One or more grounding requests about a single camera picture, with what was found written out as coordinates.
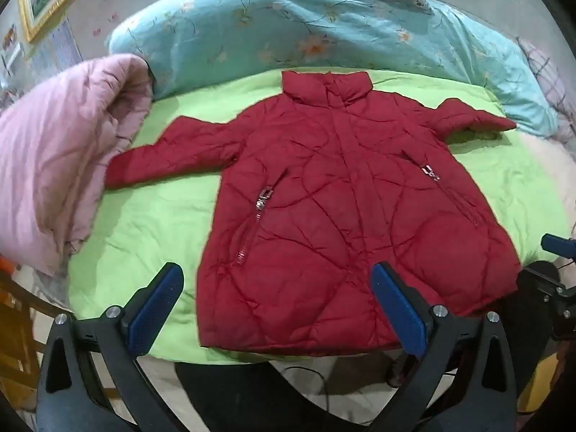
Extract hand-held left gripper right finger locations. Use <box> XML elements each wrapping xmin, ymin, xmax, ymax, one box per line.
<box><xmin>369</xmin><ymin>261</ymin><xmax>518</xmax><ymax>432</ymax></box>

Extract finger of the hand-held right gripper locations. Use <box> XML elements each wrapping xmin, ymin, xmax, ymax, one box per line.
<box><xmin>541</xmin><ymin>233</ymin><xmax>576</xmax><ymax>262</ymax></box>

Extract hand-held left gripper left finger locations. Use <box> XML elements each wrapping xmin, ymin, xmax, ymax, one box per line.
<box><xmin>36</xmin><ymin>262</ymin><xmax>199</xmax><ymax>432</ymax></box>

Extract red puffer jacket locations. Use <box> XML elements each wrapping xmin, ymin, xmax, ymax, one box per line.
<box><xmin>104</xmin><ymin>70</ymin><xmax>523</xmax><ymax>355</ymax></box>

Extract light green bed sheet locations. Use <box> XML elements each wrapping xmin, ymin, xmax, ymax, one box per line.
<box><xmin>67</xmin><ymin>68</ymin><xmax>561</xmax><ymax>365</ymax></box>

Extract person's dark pants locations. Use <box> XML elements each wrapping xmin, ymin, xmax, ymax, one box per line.
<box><xmin>173</xmin><ymin>355</ymin><xmax>406</xmax><ymax>432</ymax></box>

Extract wooden chair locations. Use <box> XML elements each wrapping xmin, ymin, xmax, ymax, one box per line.
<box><xmin>0</xmin><ymin>256</ymin><xmax>73</xmax><ymax>415</ymax></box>

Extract plaid pillow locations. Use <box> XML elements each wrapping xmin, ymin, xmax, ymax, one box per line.
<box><xmin>517</xmin><ymin>37</ymin><xmax>576</xmax><ymax>145</ymax></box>

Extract teal floral quilt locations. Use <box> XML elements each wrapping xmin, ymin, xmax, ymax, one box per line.
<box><xmin>105</xmin><ymin>0</ymin><xmax>559</xmax><ymax>138</ymax></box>

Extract black cable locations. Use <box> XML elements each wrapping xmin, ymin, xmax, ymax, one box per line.
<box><xmin>281</xmin><ymin>364</ymin><xmax>343</xmax><ymax>415</ymax></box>

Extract wall calendar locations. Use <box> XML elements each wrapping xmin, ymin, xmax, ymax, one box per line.
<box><xmin>27</xmin><ymin>15</ymin><xmax>84</xmax><ymax>77</ymax></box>

